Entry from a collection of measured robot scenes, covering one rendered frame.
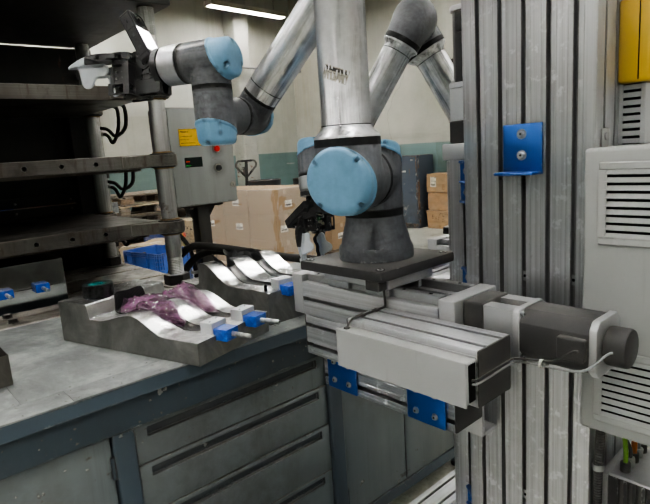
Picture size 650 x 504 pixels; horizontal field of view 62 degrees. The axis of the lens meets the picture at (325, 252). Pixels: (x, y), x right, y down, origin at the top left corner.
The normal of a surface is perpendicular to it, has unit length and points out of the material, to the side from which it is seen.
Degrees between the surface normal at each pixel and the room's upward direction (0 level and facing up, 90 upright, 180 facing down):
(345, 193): 98
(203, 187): 90
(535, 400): 90
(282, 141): 90
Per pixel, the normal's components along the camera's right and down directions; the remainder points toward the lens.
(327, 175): -0.36, 0.32
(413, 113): -0.69, 0.18
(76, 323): -0.51, 0.18
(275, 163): 0.72, 0.07
